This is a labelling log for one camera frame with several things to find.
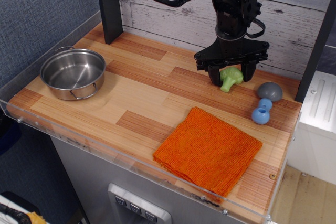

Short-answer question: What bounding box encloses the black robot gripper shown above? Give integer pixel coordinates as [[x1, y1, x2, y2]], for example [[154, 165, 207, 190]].
[[194, 37, 270, 86]]

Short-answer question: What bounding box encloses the green toy broccoli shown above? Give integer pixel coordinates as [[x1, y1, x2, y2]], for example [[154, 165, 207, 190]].
[[220, 67, 244, 93]]

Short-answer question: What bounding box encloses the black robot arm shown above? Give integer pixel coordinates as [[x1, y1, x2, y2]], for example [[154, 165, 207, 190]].
[[194, 0, 269, 86]]

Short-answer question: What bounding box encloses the orange knitted towel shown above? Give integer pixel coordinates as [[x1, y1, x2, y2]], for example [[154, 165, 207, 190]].
[[153, 107, 262, 197]]

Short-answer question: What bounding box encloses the grey half-dome toy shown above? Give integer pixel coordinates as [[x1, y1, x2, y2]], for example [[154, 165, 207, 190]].
[[257, 82, 283, 102]]

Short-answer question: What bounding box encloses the blue dumbbell-shaped toy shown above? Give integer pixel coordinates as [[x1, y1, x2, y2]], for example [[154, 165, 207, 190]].
[[251, 98, 272, 125]]

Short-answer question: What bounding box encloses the white ridged side unit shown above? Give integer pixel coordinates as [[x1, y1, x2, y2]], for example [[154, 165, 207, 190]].
[[287, 71, 335, 184]]

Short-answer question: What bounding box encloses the clear acrylic edge guard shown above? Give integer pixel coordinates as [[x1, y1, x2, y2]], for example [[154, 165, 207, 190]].
[[1, 90, 301, 223]]

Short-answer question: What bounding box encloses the stainless steel pot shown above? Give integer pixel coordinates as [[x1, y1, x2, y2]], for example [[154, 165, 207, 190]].
[[40, 47, 106, 101]]

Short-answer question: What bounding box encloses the silver dispenser button panel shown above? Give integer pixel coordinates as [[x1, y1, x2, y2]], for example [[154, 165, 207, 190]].
[[108, 183, 172, 223]]

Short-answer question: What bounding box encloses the grey toy cabinet front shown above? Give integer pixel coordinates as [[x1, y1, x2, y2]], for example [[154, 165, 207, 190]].
[[51, 137, 242, 223]]

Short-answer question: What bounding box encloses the yellow object at bottom-left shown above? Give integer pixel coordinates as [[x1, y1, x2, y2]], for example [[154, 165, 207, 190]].
[[26, 212, 47, 224]]

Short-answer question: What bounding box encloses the dark grey right post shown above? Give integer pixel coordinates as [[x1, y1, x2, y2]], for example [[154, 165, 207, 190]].
[[295, 0, 335, 103]]

